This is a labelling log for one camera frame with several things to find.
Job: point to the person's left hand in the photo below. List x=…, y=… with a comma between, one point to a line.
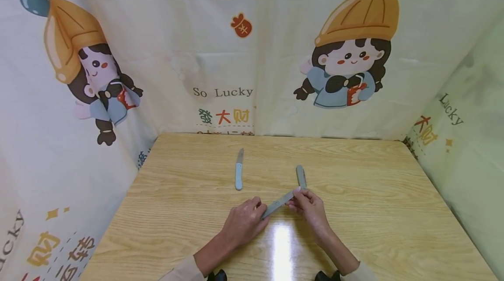
x=242, y=224

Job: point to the person's right hand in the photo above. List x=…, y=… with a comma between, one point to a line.
x=313, y=213

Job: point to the person's right fingers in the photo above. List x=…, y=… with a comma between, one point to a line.
x=304, y=193

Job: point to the person's left thumb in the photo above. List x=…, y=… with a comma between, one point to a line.
x=264, y=222

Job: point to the person's left fingers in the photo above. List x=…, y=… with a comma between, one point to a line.
x=254, y=204

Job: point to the person's right thumb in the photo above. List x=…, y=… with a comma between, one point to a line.
x=294, y=205

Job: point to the grey sheathed knife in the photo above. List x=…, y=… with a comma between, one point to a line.
x=277, y=204

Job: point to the person's left forearm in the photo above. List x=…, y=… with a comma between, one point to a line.
x=204, y=259

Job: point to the person's right forearm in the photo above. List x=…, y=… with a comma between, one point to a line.
x=340, y=257

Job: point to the grey knife sheath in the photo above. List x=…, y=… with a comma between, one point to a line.
x=301, y=177

